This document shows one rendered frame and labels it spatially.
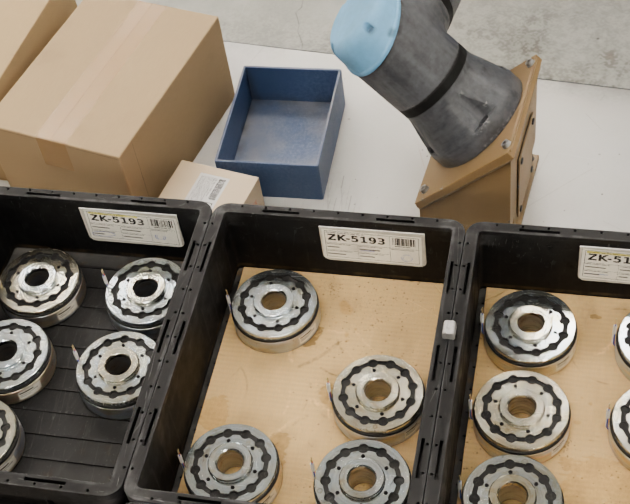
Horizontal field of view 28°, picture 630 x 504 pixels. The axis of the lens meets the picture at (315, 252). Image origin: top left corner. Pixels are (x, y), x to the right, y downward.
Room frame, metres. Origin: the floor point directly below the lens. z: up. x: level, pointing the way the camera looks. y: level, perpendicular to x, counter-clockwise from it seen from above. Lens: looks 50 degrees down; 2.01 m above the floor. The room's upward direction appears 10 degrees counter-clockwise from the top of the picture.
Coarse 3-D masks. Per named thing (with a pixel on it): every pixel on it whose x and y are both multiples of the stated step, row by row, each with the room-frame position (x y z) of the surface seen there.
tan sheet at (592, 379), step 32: (576, 320) 0.84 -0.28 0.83; (608, 320) 0.83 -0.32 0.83; (480, 352) 0.82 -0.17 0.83; (576, 352) 0.80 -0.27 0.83; (608, 352) 0.79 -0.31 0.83; (480, 384) 0.78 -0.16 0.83; (576, 384) 0.76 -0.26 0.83; (608, 384) 0.75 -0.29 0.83; (576, 416) 0.72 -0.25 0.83; (480, 448) 0.70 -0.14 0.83; (576, 448) 0.68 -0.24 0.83; (608, 448) 0.67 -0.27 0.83; (576, 480) 0.64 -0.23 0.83; (608, 480) 0.63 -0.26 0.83
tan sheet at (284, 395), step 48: (336, 288) 0.95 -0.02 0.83; (384, 288) 0.94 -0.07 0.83; (432, 288) 0.92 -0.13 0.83; (336, 336) 0.88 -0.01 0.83; (384, 336) 0.87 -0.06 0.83; (432, 336) 0.85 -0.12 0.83; (240, 384) 0.83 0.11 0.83; (288, 384) 0.82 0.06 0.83; (288, 432) 0.76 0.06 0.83; (336, 432) 0.75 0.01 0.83; (288, 480) 0.70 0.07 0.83
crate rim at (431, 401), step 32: (352, 224) 0.96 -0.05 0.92; (384, 224) 0.95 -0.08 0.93; (416, 224) 0.94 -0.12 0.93; (448, 224) 0.93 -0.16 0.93; (448, 256) 0.89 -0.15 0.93; (192, 288) 0.90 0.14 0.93; (448, 288) 0.85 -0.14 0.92; (160, 384) 0.78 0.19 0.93; (160, 416) 0.74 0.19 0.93; (416, 448) 0.65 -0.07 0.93; (128, 480) 0.67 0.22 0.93; (416, 480) 0.61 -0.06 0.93
